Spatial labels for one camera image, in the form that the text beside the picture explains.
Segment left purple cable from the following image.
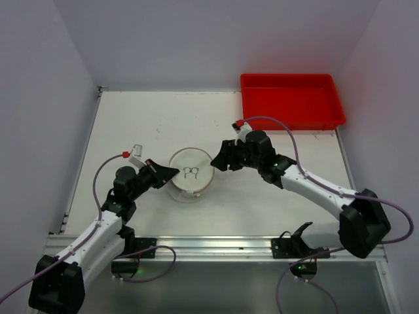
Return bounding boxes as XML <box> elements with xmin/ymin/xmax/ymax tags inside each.
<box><xmin>0</xmin><ymin>150</ymin><xmax>177</xmax><ymax>304</ymax></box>

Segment red plastic tray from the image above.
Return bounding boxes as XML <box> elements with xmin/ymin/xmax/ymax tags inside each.
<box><xmin>240</xmin><ymin>74</ymin><xmax>346</xmax><ymax>131</ymax></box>

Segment aluminium mounting rail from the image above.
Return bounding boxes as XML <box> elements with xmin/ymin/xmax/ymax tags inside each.
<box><xmin>44</xmin><ymin>234</ymin><xmax>387</xmax><ymax>262</ymax></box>

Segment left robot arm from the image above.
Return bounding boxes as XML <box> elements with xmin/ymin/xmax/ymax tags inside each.
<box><xmin>28</xmin><ymin>159</ymin><xmax>179</xmax><ymax>313</ymax></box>

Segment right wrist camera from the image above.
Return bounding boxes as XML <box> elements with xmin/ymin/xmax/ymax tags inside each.
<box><xmin>232</xmin><ymin>120</ymin><xmax>253</xmax><ymax>145</ymax></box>

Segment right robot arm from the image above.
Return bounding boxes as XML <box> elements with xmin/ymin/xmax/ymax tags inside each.
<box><xmin>211</xmin><ymin>131</ymin><xmax>391</xmax><ymax>258</ymax></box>

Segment white mesh laundry bag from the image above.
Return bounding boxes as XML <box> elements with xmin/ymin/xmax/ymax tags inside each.
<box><xmin>168</xmin><ymin>147</ymin><xmax>215</xmax><ymax>203</ymax></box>

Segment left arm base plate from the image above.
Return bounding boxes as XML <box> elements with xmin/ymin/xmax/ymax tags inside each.
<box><xmin>111</xmin><ymin>237</ymin><xmax>157</xmax><ymax>278</ymax></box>

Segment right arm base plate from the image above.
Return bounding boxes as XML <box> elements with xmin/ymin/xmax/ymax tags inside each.
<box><xmin>270</xmin><ymin>222</ymin><xmax>331</xmax><ymax>280</ymax></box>

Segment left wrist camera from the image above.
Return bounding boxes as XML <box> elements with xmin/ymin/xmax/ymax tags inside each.
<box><xmin>128</xmin><ymin>144</ymin><xmax>145</xmax><ymax>169</ymax></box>

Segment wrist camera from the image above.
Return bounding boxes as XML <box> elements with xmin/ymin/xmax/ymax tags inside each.
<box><xmin>232</xmin><ymin>120</ymin><xmax>253</xmax><ymax>145</ymax></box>
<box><xmin>128</xmin><ymin>144</ymin><xmax>145</xmax><ymax>169</ymax></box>

